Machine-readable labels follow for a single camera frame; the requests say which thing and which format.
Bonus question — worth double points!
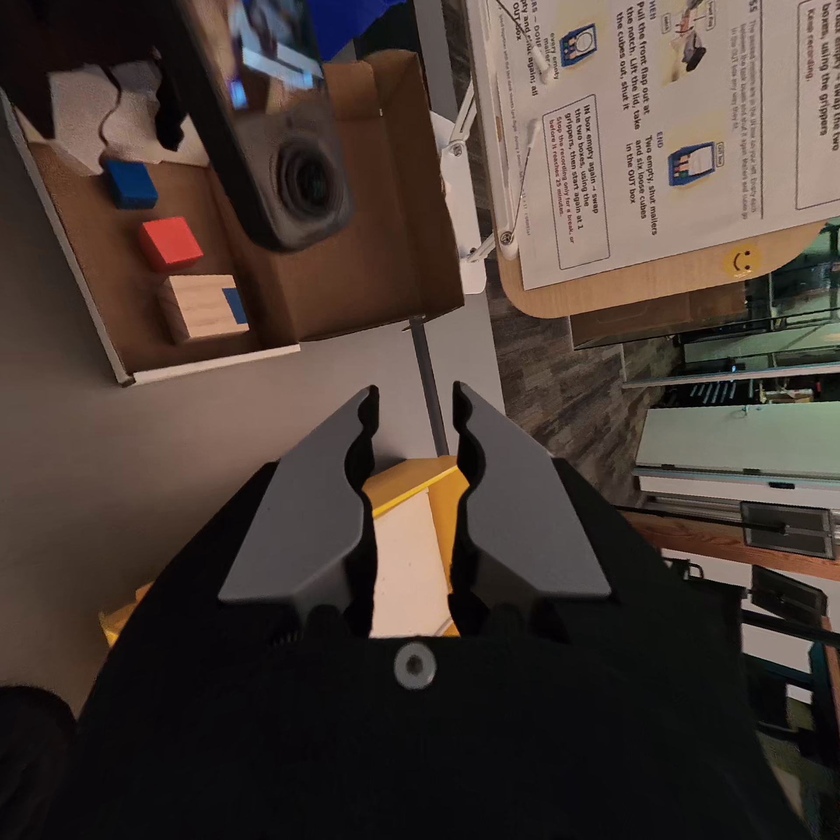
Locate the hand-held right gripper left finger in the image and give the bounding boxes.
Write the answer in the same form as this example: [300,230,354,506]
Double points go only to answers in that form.
[218,385,382,611]

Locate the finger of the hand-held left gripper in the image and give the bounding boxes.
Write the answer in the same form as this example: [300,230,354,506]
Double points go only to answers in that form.
[105,61,212,169]
[49,64,123,178]

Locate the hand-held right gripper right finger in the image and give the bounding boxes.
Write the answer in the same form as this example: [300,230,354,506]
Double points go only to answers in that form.
[448,381,614,611]

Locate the small blue cube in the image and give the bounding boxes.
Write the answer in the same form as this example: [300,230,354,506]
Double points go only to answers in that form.
[105,159,160,210]

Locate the white cardboard box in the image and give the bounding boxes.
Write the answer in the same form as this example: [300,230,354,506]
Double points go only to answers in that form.
[0,49,466,387]
[369,489,458,639]

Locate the small red cube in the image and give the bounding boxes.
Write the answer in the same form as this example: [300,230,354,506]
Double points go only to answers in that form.
[138,217,203,273]

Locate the blue plastic bin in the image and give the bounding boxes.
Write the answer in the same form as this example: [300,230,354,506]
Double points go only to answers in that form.
[307,0,416,61]

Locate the wooden cube with blue tape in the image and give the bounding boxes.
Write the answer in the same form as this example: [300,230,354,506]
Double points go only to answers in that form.
[155,274,254,347]

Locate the brown cardboard box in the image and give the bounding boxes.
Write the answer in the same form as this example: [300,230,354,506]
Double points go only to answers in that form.
[570,289,770,350]

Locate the yellow plastic bin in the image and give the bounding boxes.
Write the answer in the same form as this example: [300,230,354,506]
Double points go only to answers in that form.
[98,456,471,648]

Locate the white sheet stand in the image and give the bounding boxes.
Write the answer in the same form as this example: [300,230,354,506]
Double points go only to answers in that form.
[430,46,521,296]

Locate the brown wooden table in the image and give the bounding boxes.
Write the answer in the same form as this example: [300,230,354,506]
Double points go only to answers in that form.
[622,507,840,583]

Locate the white partition panel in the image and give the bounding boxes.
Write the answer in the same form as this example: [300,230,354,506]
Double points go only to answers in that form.
[632,402,840,508]

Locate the wooden clipboard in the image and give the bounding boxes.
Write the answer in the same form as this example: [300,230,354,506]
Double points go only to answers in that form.
[495,220,829,321]

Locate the yellow smiley sticker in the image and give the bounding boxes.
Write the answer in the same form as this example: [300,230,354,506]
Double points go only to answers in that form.
[721,243,763,278]

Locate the printed instruction sheet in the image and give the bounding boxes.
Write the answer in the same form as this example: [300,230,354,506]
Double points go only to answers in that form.
[462,0,840,293]

